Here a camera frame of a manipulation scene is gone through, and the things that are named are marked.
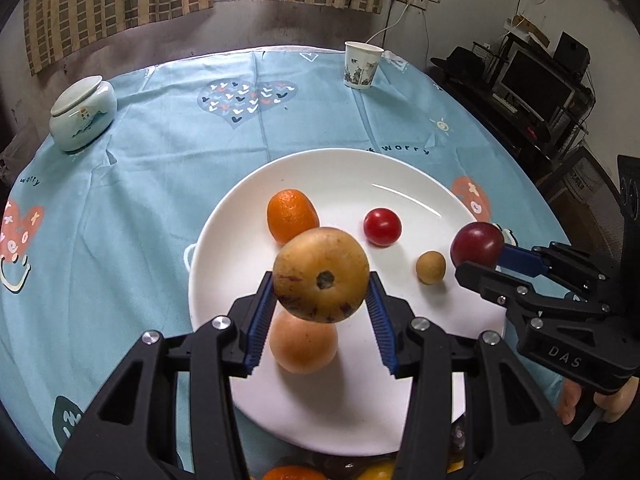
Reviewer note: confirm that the blue printed tablecloth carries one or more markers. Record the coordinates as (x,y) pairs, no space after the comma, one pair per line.
(150,160)

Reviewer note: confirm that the black computer monitor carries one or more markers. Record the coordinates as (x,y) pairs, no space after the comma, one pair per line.
(537,85)

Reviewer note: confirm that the small brown longan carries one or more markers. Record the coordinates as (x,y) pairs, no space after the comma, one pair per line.
(431,267)

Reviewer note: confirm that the yellow orange mango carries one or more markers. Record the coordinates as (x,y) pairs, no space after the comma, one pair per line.
(376,472)

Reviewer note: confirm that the dark red plum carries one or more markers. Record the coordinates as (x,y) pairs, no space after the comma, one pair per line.
(475,242)

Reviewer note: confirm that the red cherry tomato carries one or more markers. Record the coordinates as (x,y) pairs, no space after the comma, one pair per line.
(382,226)

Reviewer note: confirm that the dark purple plum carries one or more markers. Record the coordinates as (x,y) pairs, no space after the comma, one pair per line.
(340,465)
(457,440)

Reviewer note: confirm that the white ceramic lidded jar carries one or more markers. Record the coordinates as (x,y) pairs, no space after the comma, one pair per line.
(82,115)

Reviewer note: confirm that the pale orange peach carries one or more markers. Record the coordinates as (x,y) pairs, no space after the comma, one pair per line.
(300,347)

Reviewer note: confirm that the orange tangerine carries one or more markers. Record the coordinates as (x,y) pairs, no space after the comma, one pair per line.
(290,473)
(290,212)

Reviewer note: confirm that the yellow cardboard box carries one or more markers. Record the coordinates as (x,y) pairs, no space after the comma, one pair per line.
(525,27)

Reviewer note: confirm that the black speaker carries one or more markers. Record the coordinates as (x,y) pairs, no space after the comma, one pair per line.
(572,52)

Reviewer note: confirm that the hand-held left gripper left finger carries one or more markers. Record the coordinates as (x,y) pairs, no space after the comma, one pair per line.
(260,320)

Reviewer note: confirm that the white plate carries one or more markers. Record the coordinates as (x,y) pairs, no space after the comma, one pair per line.
(340,180)

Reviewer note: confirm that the black computer desk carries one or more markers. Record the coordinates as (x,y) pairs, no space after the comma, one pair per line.
(520,130)

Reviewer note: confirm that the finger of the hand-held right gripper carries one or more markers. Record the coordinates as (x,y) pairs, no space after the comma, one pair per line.
(520,260)
(492,282)

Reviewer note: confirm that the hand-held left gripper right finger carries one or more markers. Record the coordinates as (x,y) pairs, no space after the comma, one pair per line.
(380,325)

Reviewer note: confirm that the yellow brown pear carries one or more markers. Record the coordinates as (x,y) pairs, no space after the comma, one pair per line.
(320,260)

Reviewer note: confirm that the person's right hand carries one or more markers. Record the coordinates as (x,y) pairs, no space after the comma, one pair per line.
(570,402)

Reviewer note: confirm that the printed paper cup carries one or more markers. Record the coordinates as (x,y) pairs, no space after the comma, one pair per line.
(362,67)

